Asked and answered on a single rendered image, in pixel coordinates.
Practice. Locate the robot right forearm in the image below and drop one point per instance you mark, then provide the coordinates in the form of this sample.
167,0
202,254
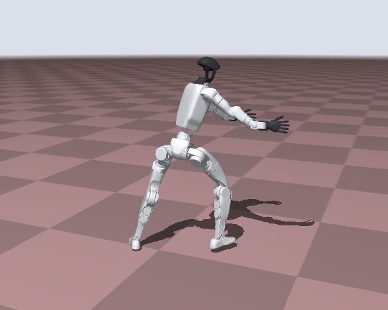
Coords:
246,120

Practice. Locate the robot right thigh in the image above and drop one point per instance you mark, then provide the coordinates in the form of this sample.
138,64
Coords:
200,157

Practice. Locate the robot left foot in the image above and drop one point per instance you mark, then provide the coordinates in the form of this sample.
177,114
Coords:
135,244

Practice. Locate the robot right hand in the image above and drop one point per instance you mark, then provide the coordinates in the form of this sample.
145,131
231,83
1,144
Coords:
274,125

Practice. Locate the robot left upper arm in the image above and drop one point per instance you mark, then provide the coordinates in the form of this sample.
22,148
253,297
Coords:
212,107

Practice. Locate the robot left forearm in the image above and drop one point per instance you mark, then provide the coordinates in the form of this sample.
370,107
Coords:
218,112

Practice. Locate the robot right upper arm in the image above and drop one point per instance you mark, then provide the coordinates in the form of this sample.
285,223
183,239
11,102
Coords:
211,95

